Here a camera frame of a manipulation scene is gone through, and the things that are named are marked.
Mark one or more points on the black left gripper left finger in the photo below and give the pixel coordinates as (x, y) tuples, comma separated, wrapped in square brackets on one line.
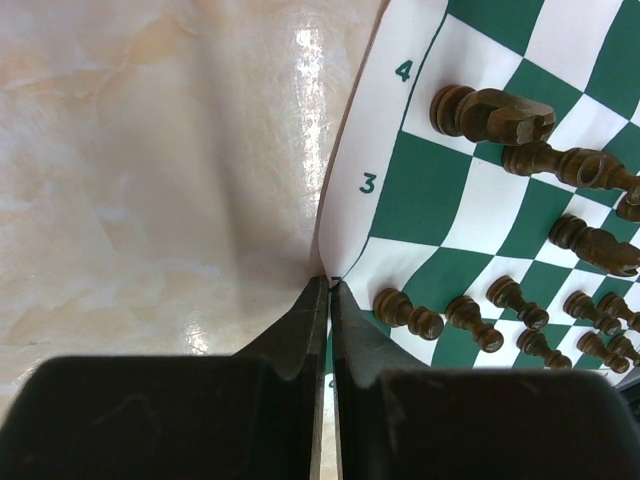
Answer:
[(255, 414)]

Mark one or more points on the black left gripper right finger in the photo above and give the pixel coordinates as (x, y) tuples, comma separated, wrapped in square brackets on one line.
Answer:
[(397, 418)]

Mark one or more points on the dark pawn edge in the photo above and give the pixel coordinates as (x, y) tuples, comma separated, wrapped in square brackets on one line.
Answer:
[(394, 308)]

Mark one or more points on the green white chess mat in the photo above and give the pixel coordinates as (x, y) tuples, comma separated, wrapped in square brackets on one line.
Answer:
[(438, 217)]

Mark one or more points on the dark pawn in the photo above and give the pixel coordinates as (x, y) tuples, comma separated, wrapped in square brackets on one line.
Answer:
[(505, 292), (464, 313), (534, 343)]

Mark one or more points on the dark rook piece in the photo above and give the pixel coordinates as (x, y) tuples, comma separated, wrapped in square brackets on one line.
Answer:
[(577, 167)]

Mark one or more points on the dark knight piece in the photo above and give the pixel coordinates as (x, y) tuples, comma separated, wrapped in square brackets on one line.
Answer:
[(490, 115)]

